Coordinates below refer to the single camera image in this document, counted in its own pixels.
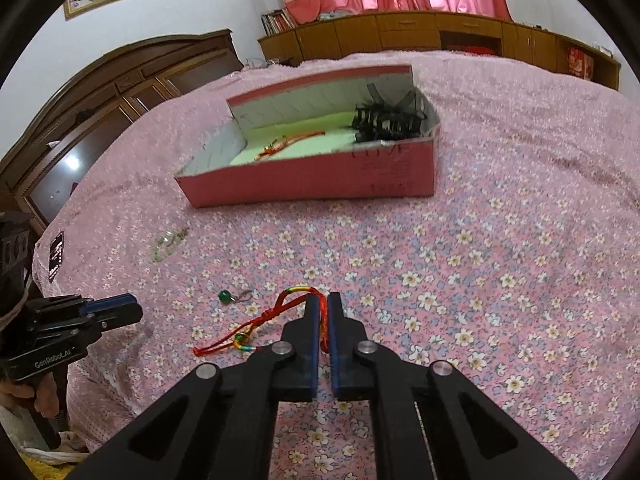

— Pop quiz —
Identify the red rainbow cord bracelet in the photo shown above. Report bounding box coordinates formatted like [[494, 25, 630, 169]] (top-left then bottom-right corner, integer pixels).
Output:
[[192, 285, 331, 358]]

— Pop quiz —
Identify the green bead pendant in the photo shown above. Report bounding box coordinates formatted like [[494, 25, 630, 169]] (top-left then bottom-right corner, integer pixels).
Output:
[[218, 289, 253, 306]]

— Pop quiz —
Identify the left hand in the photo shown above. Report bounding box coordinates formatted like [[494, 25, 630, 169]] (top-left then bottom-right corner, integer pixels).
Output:
[[0, 373, 60, 418]]

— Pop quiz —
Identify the black smartphone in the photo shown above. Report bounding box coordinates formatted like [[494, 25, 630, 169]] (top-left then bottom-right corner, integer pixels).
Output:
[[48, 231, 64, 283]]

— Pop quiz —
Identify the pink floral bedspread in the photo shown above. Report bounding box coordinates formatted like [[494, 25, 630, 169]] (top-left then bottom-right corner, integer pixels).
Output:
[[32, 52, 639, 479]]

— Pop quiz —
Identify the dark wooden headboard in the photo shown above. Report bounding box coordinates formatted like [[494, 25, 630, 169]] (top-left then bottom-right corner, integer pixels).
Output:
[[1, 29, 242, 233]]

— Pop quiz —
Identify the pink cardboard box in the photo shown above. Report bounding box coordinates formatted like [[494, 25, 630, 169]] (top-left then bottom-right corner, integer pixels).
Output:
[[176, 64, 440, 208]]

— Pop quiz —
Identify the row of books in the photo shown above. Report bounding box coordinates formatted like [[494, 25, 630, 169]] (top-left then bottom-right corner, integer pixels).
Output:
[[260, 9, 297, 36]]

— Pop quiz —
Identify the red gift bag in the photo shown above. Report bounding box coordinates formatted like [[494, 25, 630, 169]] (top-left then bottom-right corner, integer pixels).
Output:
[[566, 46, 594, 81]]

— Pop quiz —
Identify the long wooden cabinet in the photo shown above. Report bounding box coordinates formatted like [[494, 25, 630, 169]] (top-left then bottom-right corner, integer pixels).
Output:
[[259, 11, 620, 90]]

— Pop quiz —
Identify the clear crystal bracelet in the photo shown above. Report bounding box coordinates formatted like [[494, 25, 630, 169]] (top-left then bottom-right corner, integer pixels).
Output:
[[150, 226, 190, 265]]

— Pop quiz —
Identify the red cord bracelet in box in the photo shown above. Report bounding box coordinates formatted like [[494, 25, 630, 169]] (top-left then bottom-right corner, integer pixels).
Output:
[[255, 130, 328, 163]]

